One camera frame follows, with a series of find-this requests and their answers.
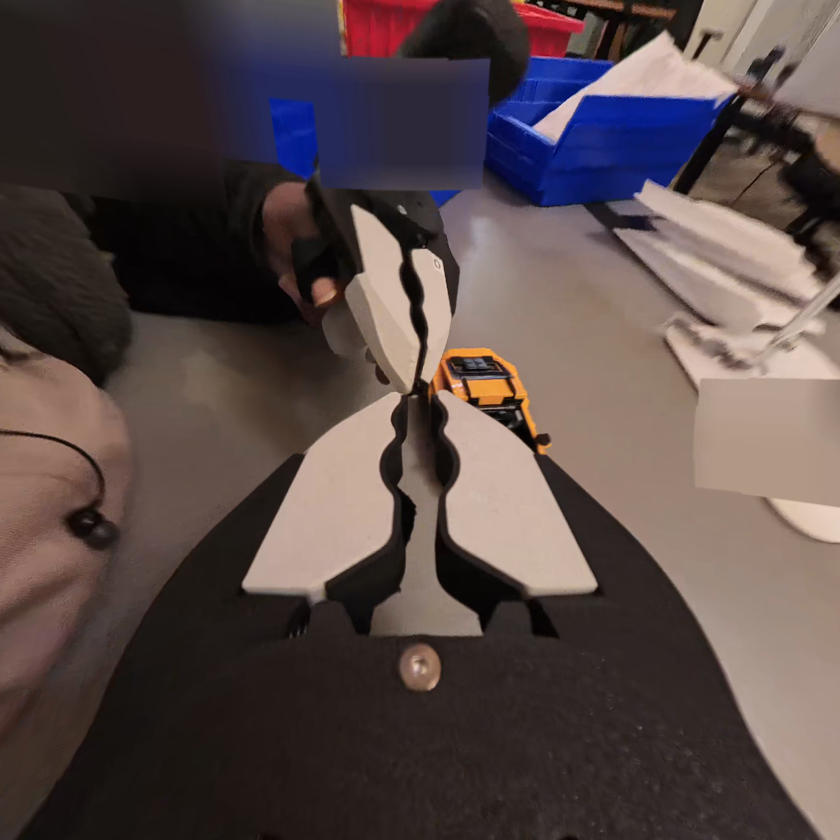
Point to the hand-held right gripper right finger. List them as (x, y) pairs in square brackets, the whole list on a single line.
[(512, 512)]

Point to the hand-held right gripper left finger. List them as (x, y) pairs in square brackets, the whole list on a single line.
[(328, 512)]

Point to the person's left hand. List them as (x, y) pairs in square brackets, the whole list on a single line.
[(282, 223)]

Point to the pile of white paper bags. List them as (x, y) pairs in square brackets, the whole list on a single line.
[(715, 262)]

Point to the person's left forearm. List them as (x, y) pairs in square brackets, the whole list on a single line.
[(184, 249)]

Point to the orange lego car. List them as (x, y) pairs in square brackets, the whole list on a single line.
[(485, 387)]

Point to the red plastic bin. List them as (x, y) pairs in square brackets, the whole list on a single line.
[(380, 26)]

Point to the crumpled white paper bags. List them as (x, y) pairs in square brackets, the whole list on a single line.
[(643, 79)]

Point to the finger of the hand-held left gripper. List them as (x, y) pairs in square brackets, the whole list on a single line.
[(380, 302), (436, 308)]

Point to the white book stand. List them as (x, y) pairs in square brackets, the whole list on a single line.
[(715, 358)]

